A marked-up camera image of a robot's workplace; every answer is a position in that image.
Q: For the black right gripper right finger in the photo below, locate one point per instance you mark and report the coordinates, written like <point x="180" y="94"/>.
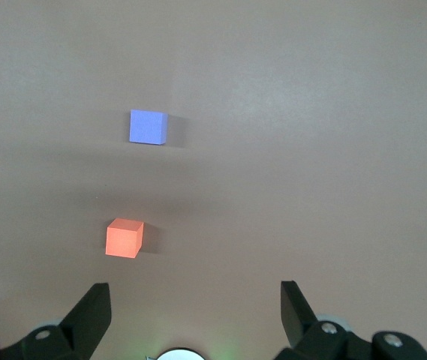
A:
<point x="303" y="330"/>

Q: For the orange foam block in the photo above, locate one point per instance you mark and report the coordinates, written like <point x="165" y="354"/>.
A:
<point x="123" y="240"/>

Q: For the brown table mat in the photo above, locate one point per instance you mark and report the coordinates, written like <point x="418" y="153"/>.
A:
<point x="273" y="150"/>

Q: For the purple foam block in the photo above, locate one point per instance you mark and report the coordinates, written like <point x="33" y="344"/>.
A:
<point x="147" y="126"/>

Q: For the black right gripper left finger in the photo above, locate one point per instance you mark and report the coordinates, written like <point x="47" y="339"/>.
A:
<point x="82" y="326"/>

